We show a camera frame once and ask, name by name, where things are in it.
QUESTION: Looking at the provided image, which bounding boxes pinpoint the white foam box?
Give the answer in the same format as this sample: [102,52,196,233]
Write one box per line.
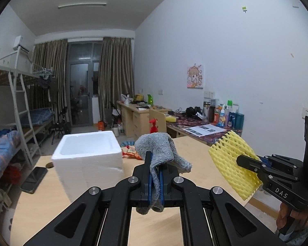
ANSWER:
[52,131,124,203]

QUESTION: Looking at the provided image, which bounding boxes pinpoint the cartoon wall poster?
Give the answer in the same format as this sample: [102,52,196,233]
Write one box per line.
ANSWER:
[187,64,204,89]

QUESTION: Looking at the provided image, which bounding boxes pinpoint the teal can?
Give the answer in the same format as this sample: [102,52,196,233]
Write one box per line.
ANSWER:
[235,113,245,130]

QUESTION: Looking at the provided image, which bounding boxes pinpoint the dark blue plaid bedding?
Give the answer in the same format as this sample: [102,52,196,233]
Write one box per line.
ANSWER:
[28,108,55,126]

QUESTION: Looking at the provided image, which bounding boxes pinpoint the ceiling tube light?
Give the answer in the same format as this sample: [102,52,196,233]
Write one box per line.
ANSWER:
[58,2,107,9]

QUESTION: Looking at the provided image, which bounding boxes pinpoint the white spray bottle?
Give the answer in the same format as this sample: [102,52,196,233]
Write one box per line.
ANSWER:
[219,104,226,126]

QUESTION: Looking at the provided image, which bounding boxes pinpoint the red cloth under bed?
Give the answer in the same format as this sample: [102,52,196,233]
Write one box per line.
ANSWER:
[5,165,18,182]

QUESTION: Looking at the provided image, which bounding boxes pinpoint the glass balcony door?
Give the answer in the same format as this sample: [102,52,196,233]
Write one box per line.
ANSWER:
[67,40,103,127]

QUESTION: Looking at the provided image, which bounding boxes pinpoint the white cabinet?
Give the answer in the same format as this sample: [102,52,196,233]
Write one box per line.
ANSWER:
[92,96,100,124]

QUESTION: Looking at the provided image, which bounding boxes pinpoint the dark blue bottle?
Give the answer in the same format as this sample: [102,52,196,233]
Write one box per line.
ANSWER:
[227,112,237,128]

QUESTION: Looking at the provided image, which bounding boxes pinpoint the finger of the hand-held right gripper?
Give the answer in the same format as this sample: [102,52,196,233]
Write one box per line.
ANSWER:
[236,154,267,175]
[256,154,304,169]

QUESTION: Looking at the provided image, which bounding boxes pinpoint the orange snack packet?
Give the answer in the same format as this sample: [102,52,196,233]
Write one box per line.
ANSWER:
[122,146,144,159]

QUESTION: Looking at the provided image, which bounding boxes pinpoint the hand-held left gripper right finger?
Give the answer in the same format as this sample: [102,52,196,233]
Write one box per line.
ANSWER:
[158,164,285,246]

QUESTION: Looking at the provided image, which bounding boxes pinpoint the steel thermos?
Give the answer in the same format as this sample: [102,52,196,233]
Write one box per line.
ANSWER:
[203,98,211,122]

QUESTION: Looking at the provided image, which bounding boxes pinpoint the black headphones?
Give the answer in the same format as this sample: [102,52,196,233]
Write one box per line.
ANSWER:
[185,106,203,120]

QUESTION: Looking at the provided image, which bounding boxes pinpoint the black smartphone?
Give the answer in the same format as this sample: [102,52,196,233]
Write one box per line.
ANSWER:
[21,166,48,194]

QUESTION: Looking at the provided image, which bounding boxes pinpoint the blue plaid quilt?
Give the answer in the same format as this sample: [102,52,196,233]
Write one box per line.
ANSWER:
[0,130,21,185]

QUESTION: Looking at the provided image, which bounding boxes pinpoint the white air conditioner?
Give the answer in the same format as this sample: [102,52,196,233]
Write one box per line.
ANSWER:
[13,35,30,53]

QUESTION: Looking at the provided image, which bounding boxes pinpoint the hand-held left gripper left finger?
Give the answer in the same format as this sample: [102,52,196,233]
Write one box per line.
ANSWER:
[23,151,153,246]

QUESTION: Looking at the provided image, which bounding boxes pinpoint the person's right hand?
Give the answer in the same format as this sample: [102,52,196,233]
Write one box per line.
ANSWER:
[276,202,308,235]

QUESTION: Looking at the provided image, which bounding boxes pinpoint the light wooden desk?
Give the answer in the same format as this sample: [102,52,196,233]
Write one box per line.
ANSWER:
[117,100,172,137]

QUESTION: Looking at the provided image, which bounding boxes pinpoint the white bucket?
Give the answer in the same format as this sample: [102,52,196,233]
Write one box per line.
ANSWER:
[112,124,124,137]

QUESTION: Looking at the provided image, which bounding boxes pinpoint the white bunk bed ladder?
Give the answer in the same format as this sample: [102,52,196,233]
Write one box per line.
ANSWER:
[8,72,35,168]

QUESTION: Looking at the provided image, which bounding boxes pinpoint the black folding chair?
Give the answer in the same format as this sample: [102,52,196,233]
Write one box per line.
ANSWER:
[50,106,71,144]

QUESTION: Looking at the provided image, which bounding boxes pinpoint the white metal bunk bed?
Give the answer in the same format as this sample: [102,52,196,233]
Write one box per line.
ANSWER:
[0,41,54,211]

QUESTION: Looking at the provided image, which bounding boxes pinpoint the brown curtain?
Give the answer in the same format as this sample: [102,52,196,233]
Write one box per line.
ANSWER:
[32,39,68,131]
[98,36,135,129]

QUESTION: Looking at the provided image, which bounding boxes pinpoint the grey sock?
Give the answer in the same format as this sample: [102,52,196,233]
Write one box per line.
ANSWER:
[135,132,192,215]

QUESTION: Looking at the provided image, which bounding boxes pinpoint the beige cloth under bed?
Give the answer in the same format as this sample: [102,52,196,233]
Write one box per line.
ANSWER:
[0,188,12,207]

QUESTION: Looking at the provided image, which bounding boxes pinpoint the printed paper sheets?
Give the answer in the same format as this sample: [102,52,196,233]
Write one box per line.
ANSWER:
[182,124,226,137]

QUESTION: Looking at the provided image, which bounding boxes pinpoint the yellow foam fruit net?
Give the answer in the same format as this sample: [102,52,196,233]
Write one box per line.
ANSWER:
[208,130,263,201]

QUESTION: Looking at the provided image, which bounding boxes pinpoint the hanging dark clothes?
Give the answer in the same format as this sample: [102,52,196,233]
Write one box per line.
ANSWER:
[37,75,53,90]

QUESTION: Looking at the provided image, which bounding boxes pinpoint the white lotion pump bottle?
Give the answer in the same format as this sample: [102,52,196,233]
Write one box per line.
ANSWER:
[149,118,159,134]

